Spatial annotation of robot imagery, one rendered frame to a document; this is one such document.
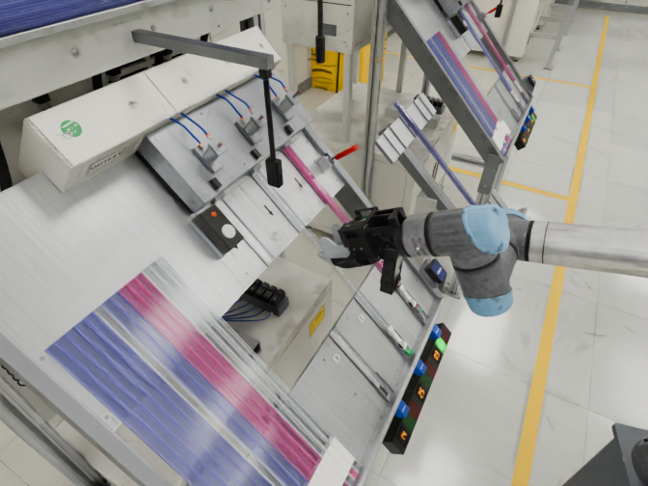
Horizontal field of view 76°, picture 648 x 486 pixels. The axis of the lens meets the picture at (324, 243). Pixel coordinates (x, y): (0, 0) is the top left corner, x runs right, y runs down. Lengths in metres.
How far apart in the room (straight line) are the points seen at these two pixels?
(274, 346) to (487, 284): 0.59
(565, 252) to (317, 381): 0.48
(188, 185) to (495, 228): 0.47
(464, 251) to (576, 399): 1.37
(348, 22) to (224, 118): 1.02
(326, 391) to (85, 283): 0.44
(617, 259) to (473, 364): 1.19
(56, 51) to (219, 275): 0.38
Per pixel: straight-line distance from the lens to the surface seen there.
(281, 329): 1.12
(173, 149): 0.71
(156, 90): 0.73
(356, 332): 0.87
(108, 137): 0.66
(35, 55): 0.65
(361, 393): 0.86
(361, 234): 0.72
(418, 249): 0.68
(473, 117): 1.65
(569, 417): 1.91
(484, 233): 0.64
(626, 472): 1.22
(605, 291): 2.45
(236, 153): 0.76
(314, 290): 1.20
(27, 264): 0.66
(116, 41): 0.71
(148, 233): 0.70
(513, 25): 5.21
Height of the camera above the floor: 1.52
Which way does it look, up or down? 42 degrees down
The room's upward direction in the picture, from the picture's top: straight up
